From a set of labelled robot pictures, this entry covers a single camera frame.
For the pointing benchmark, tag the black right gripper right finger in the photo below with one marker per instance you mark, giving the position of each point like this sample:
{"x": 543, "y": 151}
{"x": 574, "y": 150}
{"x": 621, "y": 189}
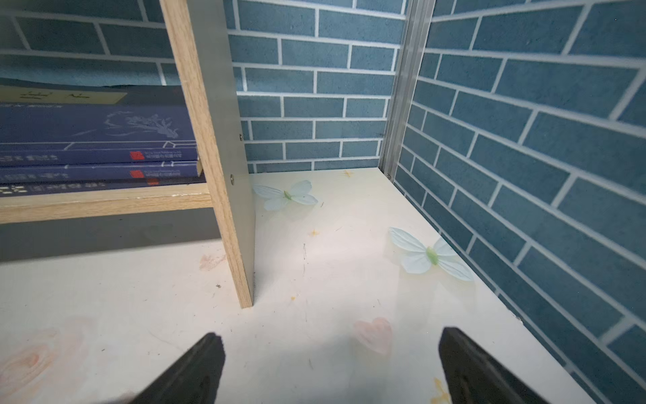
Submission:
{"x": 475, "y": 376}

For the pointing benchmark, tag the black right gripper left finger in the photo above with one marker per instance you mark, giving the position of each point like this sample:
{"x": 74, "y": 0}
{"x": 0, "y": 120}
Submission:
{"x": 193, "y": 378}

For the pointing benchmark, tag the light wooden bookshelf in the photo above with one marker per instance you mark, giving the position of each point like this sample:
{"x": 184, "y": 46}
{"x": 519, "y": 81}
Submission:
{"x": 198, "y": 36}

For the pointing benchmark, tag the middle blue book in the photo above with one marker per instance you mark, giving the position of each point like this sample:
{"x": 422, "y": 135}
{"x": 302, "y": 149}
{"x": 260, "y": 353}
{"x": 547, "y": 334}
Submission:
{"x": 88, "y": 172}

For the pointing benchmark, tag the blue book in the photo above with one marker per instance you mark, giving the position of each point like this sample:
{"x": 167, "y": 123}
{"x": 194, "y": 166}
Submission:
{"x": 49, "y": 134}
{"x": 88, "y": 172}

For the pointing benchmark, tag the bottom dark book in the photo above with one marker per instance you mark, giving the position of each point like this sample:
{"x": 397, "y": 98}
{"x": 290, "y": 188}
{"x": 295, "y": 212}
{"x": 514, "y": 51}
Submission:
{"x": 26, "y": 189}

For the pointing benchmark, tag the top blue book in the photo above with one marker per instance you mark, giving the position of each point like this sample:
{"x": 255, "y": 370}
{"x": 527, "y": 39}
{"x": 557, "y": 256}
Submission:
{"x": 49, "y": 134}

